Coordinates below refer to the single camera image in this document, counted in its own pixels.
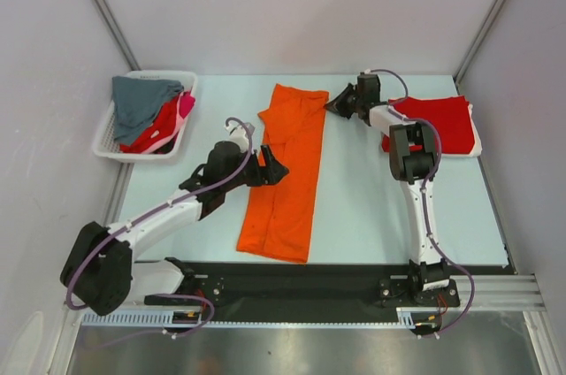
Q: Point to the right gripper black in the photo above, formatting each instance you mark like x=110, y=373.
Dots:
x=350, y=101

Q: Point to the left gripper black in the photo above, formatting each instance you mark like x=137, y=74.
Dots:
x=274, y=171

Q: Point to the orange t shirt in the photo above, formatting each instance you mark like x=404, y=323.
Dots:
x=279, y=219

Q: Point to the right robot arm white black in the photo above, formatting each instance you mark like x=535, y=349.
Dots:
x=414, y=159

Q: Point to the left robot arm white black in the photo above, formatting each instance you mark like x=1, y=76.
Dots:
x=100, y=273

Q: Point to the folded red t shirt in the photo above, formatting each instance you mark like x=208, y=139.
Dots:
x=428, y=109

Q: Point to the pink t shirt in basket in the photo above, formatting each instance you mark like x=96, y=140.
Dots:
x=186, y=104

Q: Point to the red t shirt in basket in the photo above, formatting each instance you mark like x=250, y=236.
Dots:
x=165, y=126

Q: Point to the folded white t shirt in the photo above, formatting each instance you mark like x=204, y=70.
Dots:
x=458, y=133

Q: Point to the grey t shirt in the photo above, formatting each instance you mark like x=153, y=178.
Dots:
x=137, y=103

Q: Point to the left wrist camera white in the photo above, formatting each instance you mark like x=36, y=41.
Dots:
x=240, y=133

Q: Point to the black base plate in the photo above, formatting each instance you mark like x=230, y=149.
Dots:
x=298, y=312

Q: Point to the left corner aluminium post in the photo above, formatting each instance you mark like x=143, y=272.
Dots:
x=116, y=33

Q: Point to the aluminium rail frame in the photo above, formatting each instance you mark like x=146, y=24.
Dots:
x=499, y=291

